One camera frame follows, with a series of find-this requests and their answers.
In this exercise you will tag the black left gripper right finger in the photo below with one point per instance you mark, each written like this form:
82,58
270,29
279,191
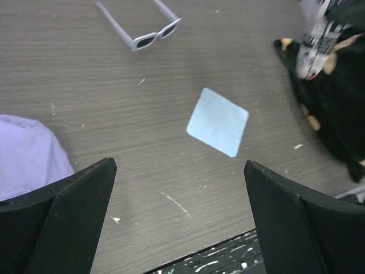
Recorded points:
301,230

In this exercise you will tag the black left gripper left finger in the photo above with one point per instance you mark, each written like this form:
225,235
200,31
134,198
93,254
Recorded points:
56,228

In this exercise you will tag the flag print glasses case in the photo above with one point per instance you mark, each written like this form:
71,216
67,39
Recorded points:
319,38

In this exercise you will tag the white rectangular sunglasses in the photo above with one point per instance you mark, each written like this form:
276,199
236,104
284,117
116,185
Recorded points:
141,42

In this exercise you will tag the lavender crumpled cloth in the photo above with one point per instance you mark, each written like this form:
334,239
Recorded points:
31,157

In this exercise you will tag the black floral plush blanket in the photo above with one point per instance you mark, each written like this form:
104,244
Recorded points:
333,101

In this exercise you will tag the light blue cleaning cloth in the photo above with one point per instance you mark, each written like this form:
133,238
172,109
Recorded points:
218,122

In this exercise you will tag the black paint-splattered base plate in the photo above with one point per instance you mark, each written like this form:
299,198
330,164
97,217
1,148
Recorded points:
239,254

